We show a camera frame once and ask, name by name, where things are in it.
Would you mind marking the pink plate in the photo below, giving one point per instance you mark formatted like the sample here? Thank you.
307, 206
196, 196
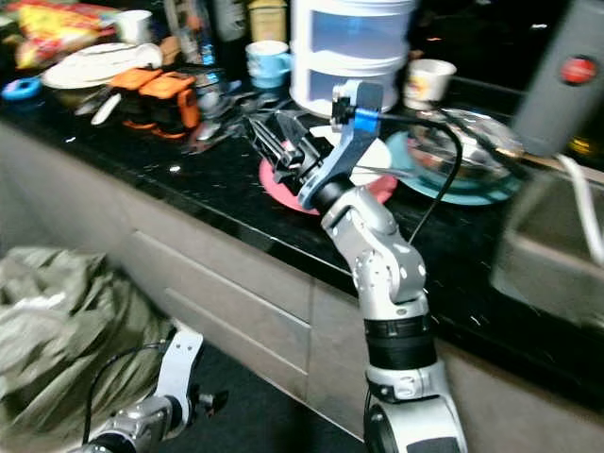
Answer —
278, 193

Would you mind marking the teal plate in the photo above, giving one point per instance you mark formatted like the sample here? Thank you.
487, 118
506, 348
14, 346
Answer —
453, 193

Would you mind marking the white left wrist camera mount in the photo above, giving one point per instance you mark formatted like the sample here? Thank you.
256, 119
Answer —
181, 363

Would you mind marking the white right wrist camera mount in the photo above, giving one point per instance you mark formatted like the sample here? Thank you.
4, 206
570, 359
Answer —
349, 151

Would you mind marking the steel sink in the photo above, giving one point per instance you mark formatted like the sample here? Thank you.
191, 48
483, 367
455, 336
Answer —
547, 245

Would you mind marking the blue mug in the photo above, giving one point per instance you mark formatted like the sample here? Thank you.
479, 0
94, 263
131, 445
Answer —
266, 64

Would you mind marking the white bowl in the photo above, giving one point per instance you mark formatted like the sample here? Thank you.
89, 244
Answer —
377, 156

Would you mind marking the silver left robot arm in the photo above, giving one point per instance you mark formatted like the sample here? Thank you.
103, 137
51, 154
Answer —
142, 420

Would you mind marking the steel bowl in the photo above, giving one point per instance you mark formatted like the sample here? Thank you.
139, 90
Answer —
444, 151

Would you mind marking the red yellow snack bag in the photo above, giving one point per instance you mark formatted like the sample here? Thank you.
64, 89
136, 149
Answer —
57, 24

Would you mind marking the orange black box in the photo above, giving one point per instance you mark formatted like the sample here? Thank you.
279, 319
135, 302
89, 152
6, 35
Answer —
172, 99
132, 90

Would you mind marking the white stacked food container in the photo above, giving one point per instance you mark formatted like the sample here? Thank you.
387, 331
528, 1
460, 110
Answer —
349, 57

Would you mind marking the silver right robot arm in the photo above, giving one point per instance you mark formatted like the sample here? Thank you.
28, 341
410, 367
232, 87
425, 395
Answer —
387, 274

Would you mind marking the grey thermos flask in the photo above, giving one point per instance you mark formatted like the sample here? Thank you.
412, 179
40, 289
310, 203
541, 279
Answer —
557, 94

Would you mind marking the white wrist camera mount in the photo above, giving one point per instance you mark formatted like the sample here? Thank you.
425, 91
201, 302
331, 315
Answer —
349, 151
181, 363

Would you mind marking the clear glass tumbler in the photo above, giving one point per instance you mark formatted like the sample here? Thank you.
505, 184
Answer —
189, 28

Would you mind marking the grey kitchen cabinet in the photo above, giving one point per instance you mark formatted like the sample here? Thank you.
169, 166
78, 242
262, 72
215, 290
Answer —
510, 406

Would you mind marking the white printed cup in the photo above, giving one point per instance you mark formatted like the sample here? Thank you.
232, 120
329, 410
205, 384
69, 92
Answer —
429, 85

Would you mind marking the green garbage bag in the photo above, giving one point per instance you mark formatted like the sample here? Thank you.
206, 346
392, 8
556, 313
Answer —
75, 349

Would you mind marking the black floor mat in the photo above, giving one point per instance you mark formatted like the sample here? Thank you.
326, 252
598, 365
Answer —
274, 415

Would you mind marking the plain white cup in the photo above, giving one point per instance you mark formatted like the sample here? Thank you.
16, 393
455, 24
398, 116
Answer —
134, 26

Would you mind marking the yellow tin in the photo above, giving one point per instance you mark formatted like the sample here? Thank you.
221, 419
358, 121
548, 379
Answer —
266, 21

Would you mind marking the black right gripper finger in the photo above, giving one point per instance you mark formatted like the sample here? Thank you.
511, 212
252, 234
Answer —
269, 151
286, 129

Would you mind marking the white plate stack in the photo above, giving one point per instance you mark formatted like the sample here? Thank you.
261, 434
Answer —
94, 66

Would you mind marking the blue tape roll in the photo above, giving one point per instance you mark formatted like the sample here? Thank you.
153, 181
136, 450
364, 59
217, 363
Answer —
9, 92

